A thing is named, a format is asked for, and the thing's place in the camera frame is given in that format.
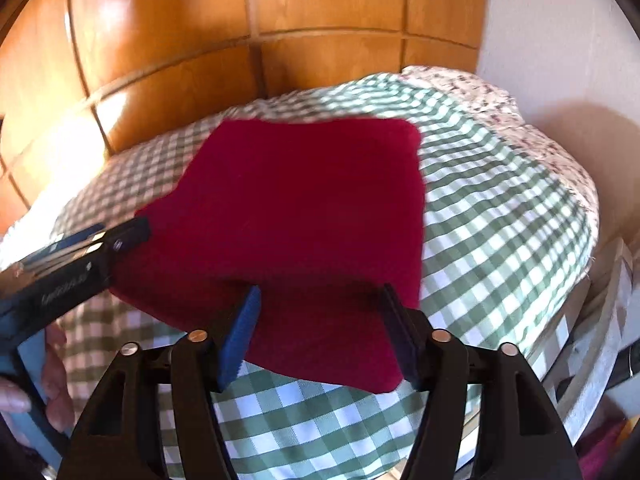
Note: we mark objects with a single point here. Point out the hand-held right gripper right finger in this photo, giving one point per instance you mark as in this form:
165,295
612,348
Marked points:
400,340

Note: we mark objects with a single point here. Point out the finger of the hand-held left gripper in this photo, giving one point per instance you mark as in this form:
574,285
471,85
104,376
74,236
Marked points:
70,241
125,237

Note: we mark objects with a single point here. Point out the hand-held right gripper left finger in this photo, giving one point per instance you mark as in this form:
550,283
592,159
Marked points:
240,340

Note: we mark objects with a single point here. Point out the dark red knit sweater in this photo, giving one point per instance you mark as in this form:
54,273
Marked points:
310,220

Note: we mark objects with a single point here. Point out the person's left hand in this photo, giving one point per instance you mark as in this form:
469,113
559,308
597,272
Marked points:
56,370

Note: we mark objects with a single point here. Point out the green checked blanket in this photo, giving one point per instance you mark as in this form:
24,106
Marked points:
490,220

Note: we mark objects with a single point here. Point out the white wooden chair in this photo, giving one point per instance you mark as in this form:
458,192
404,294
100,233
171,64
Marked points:
595,320

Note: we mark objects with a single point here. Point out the wooden panelled headboard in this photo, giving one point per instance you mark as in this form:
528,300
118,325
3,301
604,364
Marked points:
200,25

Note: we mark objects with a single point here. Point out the black object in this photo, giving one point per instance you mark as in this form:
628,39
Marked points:
625,375

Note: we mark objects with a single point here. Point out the pink cloth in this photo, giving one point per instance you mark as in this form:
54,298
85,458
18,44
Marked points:
602,452

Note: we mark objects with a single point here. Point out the floral bed sheet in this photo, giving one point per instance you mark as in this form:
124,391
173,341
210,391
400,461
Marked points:
505,105

